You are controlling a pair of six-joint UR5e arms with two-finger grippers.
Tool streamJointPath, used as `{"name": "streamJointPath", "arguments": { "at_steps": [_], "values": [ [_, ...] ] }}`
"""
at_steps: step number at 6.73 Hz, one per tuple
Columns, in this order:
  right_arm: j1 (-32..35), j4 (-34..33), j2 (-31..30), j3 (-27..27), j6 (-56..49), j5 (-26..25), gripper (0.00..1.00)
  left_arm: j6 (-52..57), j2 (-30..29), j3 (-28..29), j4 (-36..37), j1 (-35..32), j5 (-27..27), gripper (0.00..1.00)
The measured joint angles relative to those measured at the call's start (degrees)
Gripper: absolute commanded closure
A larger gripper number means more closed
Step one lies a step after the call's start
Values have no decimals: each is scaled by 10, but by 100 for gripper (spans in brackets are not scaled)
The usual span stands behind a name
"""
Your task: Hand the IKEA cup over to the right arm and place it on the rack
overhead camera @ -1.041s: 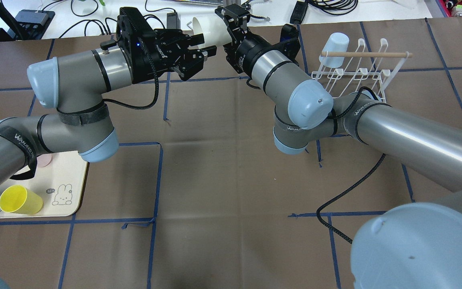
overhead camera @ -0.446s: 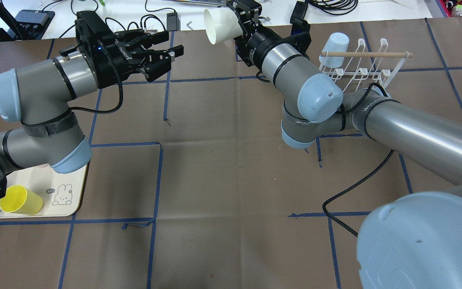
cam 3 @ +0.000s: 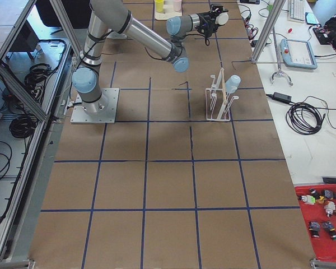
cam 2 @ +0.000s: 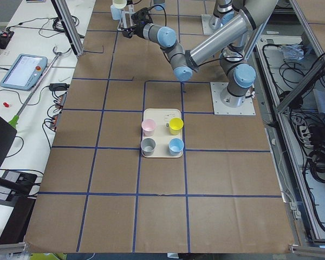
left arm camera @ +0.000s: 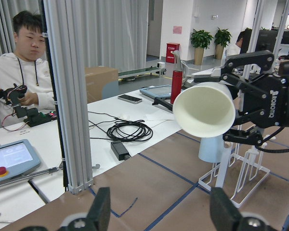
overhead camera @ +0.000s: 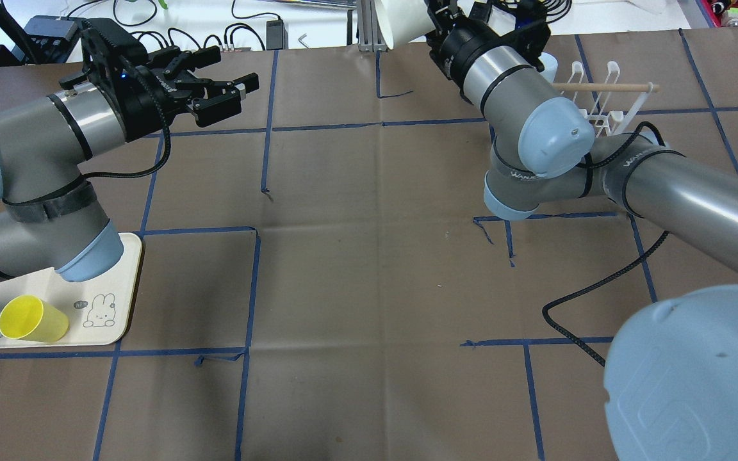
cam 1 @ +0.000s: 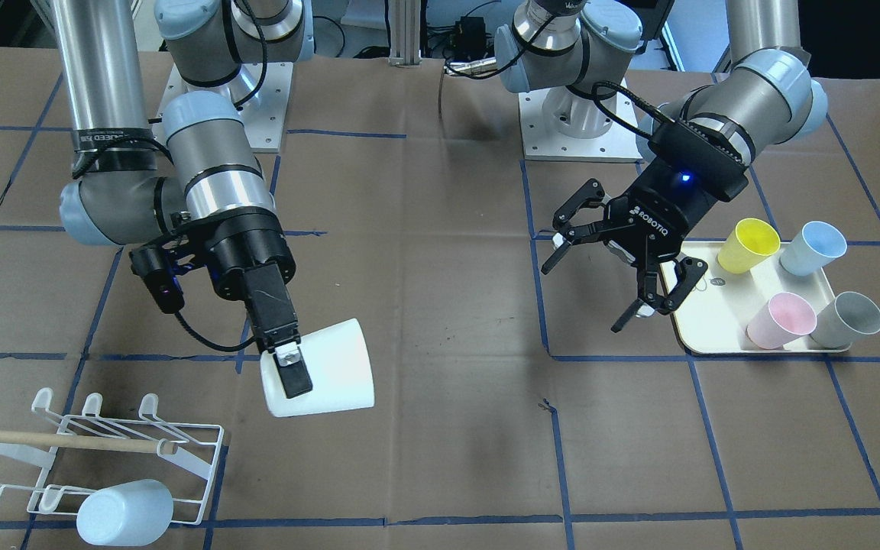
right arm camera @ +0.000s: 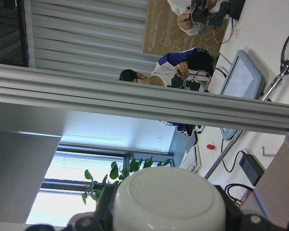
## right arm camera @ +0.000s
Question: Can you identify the aluminium frame post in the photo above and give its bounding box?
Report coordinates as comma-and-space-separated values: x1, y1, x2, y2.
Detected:
0, 64, 289, 135

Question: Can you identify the white keyboard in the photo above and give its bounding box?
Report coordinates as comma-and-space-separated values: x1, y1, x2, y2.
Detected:
179, 144, 201, 173

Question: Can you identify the seated person blue jacket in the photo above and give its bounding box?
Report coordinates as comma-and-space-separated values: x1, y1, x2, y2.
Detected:
118, 47, 215, 137

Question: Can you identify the white plastic cup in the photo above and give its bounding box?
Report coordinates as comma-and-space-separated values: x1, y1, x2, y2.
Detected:
113, 167, 226, 231

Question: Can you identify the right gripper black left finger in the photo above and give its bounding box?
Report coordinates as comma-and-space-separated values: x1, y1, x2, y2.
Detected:
95, 185, 118, 231

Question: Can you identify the teach pendant tablet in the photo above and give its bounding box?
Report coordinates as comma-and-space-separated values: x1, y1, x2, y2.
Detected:
218, 50, 265, 141

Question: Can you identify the black power adapter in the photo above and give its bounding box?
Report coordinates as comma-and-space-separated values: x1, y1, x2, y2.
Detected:
239, 154, 264, 186

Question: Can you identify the cardboard box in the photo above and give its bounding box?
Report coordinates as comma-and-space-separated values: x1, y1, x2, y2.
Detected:
143, 0, 229, 55

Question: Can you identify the metal grabber stick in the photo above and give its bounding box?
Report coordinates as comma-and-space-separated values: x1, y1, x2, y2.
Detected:
204, 35, 289, 180

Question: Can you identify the green potted plant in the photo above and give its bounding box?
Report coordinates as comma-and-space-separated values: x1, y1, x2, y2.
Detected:
81, 154, 172, 205

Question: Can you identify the person in white hoodie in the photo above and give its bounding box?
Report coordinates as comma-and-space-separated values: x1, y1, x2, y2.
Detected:
167, 0, 219, 37

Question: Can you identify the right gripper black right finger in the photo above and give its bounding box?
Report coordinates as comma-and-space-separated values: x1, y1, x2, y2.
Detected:
214, 185, 243, 231

